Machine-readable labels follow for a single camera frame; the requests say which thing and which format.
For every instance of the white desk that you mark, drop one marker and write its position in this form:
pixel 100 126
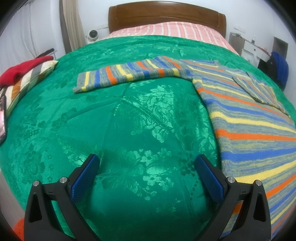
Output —
pixel 246 49

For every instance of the striped knit sweater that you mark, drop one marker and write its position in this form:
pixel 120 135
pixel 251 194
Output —
pixel 255 133

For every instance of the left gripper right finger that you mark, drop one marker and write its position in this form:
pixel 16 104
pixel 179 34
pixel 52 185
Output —
pixel 243 212

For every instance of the white security camera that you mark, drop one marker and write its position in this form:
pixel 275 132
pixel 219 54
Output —
pixel 92 37

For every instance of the red cloth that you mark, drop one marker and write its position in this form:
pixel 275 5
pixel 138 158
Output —
pixel 13 74

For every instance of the pink striped bed sheet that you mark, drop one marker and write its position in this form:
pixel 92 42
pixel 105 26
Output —
pixel 184 30

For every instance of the black smartphone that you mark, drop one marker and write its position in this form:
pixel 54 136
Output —
pixel 3 127

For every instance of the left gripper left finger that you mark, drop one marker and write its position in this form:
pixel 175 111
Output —
pixel 41 222

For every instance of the blue and black bag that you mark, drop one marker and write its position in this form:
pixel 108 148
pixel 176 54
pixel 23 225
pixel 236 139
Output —
pixel 276 68

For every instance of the brown wooden headboard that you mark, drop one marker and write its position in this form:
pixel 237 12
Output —
pixel 153 12

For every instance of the green floral bedspread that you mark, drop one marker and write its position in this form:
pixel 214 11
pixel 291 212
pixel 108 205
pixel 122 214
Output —
pixel 144 189

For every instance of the beige curtain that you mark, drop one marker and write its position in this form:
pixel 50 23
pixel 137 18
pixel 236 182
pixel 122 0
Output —
pixel 71 26

